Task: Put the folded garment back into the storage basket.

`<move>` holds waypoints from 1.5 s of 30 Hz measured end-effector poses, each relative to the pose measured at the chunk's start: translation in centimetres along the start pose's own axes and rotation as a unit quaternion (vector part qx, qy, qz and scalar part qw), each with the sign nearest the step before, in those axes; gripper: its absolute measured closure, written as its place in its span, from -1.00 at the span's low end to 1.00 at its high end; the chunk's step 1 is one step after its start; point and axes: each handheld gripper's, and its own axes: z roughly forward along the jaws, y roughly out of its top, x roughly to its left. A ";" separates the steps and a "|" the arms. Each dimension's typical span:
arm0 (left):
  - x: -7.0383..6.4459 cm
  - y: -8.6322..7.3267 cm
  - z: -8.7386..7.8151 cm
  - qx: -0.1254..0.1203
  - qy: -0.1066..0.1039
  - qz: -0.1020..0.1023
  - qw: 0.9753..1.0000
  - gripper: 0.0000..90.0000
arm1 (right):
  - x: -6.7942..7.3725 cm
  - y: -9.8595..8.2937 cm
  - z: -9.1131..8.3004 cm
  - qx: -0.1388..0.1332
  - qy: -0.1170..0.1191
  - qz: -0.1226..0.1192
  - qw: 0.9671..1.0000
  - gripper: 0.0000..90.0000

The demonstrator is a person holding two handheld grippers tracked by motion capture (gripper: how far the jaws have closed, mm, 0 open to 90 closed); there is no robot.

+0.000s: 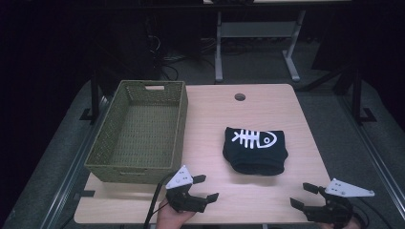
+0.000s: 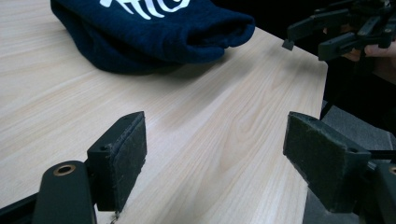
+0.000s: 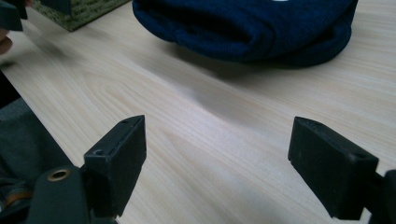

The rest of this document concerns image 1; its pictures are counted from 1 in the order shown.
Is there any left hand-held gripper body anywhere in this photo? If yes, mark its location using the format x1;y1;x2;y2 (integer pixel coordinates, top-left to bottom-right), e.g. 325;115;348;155
164;164;208;214

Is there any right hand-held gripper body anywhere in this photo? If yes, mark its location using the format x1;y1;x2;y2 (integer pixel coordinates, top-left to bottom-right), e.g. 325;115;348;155
303;177;376;229

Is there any black cloth with fishbone print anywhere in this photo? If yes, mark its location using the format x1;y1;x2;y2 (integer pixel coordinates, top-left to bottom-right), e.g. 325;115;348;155
222;126;289;177

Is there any olive green woven basket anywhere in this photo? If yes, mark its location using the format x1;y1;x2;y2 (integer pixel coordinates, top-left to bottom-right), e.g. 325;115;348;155
83;79;189;186

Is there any person's left hand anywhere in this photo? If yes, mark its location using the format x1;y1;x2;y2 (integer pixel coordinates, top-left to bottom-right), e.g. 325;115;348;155
155;198;196;229

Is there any person's right hand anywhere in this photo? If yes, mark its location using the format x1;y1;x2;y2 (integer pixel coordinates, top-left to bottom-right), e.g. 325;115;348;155
318;216;363;229

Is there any black metal stand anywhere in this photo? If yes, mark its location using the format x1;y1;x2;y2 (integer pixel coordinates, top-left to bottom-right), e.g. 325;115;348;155
78;69;103;122
351;68;378;126

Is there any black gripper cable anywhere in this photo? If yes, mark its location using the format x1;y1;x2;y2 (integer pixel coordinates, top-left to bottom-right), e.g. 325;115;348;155
351;203;371;229
143;172;176;229

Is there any metal floor rail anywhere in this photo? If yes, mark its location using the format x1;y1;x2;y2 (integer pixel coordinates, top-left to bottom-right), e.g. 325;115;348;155
336;94;405;221
39;94;111;229

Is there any black table bracket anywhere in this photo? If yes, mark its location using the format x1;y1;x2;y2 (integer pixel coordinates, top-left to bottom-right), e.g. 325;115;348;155
74;189;96;201

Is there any bundle of floor cables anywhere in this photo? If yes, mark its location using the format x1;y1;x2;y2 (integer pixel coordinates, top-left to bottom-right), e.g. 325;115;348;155
145;33;218;81

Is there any grey metal desk frame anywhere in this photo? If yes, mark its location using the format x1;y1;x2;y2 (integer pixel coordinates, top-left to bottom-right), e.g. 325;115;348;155
214;9;308;84

